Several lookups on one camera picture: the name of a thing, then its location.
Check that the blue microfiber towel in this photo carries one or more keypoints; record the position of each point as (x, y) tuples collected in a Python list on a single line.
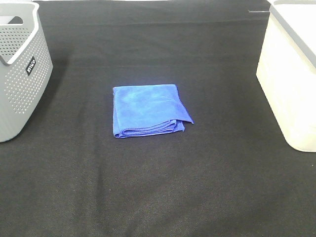
[(148, 110)]

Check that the black fabric table cover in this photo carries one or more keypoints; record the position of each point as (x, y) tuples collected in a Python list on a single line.
[(229, 174)]

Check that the white plastic storage bin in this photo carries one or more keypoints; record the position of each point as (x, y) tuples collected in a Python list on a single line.
[(287, 70)]

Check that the grey perforated plastic basket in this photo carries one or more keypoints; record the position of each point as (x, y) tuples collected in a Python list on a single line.
[(25, 66)]

